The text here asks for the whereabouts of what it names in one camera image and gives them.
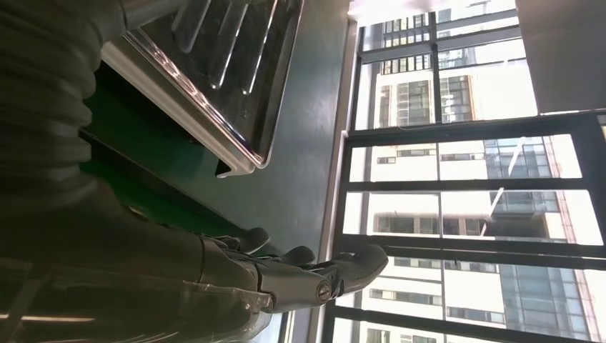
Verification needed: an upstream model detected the white window sill ledge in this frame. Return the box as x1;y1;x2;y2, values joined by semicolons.
284;18;362;343

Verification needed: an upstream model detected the white scale with steel tray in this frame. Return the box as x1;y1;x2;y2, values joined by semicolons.
100;0;305;179

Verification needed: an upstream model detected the green conveyor belt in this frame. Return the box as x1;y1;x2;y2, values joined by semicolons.
79;60;249;240

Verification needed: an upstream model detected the black window frame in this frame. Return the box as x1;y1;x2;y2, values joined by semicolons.
322;0;606;343

